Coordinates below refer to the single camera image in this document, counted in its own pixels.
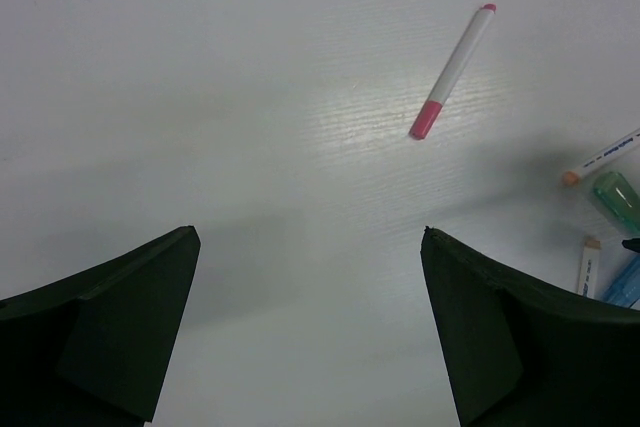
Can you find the pink capped white marker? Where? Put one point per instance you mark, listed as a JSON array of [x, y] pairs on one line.
[[452, 71]]

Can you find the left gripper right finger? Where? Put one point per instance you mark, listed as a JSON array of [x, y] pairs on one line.
[[522, 352]]

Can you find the peach capped lower marker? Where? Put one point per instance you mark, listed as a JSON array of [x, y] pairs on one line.
[[589, 268]]

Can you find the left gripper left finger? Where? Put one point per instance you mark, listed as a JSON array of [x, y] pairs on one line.
[[93, 349]]

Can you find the peach capped horizontal marker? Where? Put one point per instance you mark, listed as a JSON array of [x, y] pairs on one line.
[[605, 156]]

